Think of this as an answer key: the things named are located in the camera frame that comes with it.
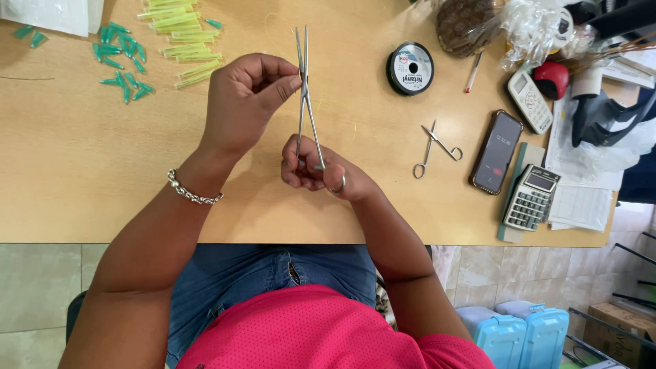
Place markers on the person's left hand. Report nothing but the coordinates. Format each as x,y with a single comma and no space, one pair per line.
238,102

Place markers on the person's right hand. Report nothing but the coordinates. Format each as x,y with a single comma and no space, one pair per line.
348,179

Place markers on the steel surgical forceps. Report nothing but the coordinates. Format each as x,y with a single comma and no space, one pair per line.
306,97

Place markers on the green plastic cap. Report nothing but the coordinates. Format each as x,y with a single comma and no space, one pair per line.
38,39
214,23
22,31

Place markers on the pile of yellow-green tubes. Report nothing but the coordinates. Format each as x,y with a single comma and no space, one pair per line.
184,36

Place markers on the small steel scissors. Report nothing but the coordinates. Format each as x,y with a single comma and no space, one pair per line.
434,140

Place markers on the pile of green plastic caps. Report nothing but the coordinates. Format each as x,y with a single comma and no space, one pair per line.
123,56

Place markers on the black fishing line spool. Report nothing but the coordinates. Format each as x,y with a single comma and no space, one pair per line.
410,68

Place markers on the person's blue jeans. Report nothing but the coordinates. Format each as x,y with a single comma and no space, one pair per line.
241,276

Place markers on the black smartphone in brown case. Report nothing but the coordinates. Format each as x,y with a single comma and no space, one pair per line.
496,152

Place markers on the person's pink shirt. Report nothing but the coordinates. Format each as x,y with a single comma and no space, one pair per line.
328,333

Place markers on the white pen with red tip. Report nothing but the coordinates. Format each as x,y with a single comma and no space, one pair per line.
473,73

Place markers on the green notebook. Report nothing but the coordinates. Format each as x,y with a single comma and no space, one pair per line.
517,164

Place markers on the grey desk calculator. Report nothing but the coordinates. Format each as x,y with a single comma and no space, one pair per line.
530,200

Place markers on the plastic bag with brown contents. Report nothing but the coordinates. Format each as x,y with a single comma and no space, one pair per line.
466,25

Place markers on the white paper packet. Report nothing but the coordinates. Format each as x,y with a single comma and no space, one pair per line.
46,13

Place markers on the light blue plastic case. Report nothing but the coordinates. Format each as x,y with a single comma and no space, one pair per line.
544,335
499,341

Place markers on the red and black round object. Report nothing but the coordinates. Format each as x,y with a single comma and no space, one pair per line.
552,79

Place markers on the crumpled clear plastic bag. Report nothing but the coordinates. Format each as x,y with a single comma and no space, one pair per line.
528,30

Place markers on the stack of white papers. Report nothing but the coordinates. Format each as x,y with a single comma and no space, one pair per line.
581,200

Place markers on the white paper roll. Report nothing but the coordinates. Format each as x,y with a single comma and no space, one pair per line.
587,82

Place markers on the black plastic tool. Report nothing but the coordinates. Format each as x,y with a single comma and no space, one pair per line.
599,120

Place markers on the black chair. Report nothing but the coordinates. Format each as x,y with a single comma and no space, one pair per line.
74,315

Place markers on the black metal rack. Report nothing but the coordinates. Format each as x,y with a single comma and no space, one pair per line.
630,256

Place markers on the bundle of brown sticks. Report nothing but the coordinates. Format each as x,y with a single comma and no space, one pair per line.
625,48

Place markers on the cardboard box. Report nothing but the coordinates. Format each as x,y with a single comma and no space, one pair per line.
620,330

